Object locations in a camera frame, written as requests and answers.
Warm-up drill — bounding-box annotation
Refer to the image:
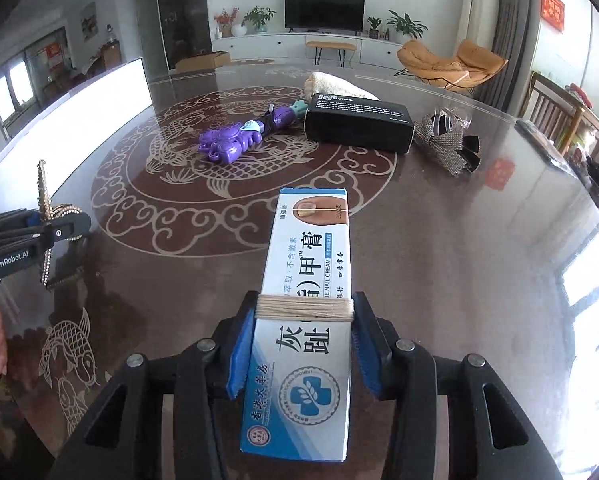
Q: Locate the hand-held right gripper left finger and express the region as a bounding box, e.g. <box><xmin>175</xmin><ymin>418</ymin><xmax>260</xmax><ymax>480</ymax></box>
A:
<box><xmin>50</xmin><ymin>290</ymin><xmax>260</xmax><ymax>480</ymax></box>

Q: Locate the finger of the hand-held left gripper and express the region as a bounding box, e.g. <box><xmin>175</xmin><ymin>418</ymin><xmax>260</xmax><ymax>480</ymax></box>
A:
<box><xmin>0</xmin><ymin>211</ymin><xmax>93</xmax><ymax>257</ymax></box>
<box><xmin>0</xmin><ymin>208</ymin><xmax>43</xmax><ymax>241</ymax></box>

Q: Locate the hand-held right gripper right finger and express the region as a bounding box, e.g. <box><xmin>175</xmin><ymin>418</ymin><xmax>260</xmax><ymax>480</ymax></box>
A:
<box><xmin>352</xmin><ymin>290</ymin><xmax>563</xmax><ymax>480</ymax></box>

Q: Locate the thin rhinestone hair clip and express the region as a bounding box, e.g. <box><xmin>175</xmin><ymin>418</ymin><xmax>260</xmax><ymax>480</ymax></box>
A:
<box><xmin>36</xmin><ymin>159</ymin><xmax>84</xmax><ymax>291</ymax></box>

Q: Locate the white blue ointment box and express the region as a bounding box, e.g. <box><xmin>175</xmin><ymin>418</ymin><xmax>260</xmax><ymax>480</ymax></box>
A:
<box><xmin>240</xmin><ymin>187</ymin><xmax>355</xmax><ymax>463</ymax></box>

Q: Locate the purple teal plastic toy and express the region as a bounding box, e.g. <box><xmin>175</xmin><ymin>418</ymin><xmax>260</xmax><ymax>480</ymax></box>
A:
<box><xmin>197</xmin><ymin>101</ymin><xmax>310</xmax><ymax>166</ymax></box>

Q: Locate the rhinestone mesh bow hair clip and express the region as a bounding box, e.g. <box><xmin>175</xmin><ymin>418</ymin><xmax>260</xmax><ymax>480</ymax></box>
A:
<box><xmin>413</xmin><ymin>112</ymin><xmax>483</xmax><ymax>177</ymax></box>

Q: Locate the wooden side table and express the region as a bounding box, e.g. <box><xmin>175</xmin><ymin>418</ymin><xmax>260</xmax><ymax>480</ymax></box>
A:
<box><xmin>82</xmin><ymin>25</ymin><xmax>124</xmax><ymax>79</ymax></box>

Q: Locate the brown cardboard box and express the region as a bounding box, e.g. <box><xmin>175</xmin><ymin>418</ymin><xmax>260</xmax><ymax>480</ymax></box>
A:
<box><xmin>176</xmin><ymin>50</ymin><xmax>231</xmax><ymax>74</ymax></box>

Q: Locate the black cardboard box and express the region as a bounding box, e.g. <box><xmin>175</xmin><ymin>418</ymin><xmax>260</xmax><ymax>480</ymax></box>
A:
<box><xmin>303</xmin><ymin>92</ymin><xmax>415</xmax><ymax>154</ymax></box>

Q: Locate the dark glass display cabinet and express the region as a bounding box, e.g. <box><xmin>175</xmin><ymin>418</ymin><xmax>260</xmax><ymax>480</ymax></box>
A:
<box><xmin>154</xmin><ymin>0</ymin><xmax>213</xmax><ymax>71</ymax></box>

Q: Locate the clear plastic clip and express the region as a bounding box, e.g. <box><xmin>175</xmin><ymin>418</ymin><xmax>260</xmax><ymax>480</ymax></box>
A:
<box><xmin>437</xmin><ymin>106</ymin><xmax>473</xmax><ymax>129</ymax></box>

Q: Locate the red flower potted plant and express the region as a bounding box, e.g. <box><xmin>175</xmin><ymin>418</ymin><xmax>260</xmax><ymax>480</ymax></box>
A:
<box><xmin>214</xmin><ymin>7</ymin><xmax>240</xmax><ymax>39</ymax></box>

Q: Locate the cream rolled towel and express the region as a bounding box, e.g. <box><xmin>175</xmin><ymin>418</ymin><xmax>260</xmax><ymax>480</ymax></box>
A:
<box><xmin>304</xmin><ymin>71</ymin><xmax>380</xmax><ymax>103</ymax></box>

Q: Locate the white television cabinet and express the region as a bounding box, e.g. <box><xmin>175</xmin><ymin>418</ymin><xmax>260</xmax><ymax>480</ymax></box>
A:
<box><xmin>212</xmin><ymin>30</ymin><xmax>415</xmax><ymax>68</ymax></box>

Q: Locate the leafy green potted plant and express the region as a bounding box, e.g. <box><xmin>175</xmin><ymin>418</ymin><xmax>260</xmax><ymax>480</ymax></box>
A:
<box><xmin>242</xmin><ymin>6</ymin><xmax>277</xmax><ymax>35</ymax></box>

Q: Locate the orange lounge chair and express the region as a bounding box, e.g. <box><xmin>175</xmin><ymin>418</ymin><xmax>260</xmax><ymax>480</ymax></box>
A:
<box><xmin>395</xmin><ymin>39</ymin><xmax>509</xmax><ymax>93</ymax></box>

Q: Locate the wooden chair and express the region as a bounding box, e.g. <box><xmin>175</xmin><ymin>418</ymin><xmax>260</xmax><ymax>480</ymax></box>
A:
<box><xmin>529</xmin><ymin>71</ymin><xmax>587</xmax><ymax>156</ymax></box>

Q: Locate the wooden bench stool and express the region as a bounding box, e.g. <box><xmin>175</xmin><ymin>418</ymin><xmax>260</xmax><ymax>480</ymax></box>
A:
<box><xmin>305</xmin><ymin>40</ymin><xmax>357</xmax><ymax>67</ymax></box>

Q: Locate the large green potted plant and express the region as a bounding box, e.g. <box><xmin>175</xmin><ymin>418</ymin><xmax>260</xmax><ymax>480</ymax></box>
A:
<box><xmin>385</xmin><ymin>10</ymin><xmax>429</xmax><ymax>45</ymax></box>

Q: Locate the black television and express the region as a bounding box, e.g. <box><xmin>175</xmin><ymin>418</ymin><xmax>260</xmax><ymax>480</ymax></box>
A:
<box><xmin>284</xmin><ymin>0</ymin><xmax>366</xmax><ymax>36</ymax></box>

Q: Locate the grey curtain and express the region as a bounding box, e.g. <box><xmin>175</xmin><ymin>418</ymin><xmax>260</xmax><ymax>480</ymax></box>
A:
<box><xmin>477</xmin><ymin>0</ymin><xmax>535</xmax><ymax>111</ymax></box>

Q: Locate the cream covered standing air conditioner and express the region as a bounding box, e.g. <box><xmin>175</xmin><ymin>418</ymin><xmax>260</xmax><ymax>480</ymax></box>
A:
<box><xmin>462</xmin><ymin>0</ymin><xmax>503</xmax><ymax>61</ymax></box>

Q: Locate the framed wall picture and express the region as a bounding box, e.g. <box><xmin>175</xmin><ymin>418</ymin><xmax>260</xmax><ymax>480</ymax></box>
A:
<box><xmin>81</xmin><ymin>2</ymin><xmax>99</xmax><ymax>41</ymax></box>

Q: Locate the red wall hanging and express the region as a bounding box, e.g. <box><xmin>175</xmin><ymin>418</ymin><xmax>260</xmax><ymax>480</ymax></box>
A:
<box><xmin>540</xmin><ymin>0</ymin><xmax>566</xmax><ymax>35</ymax></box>

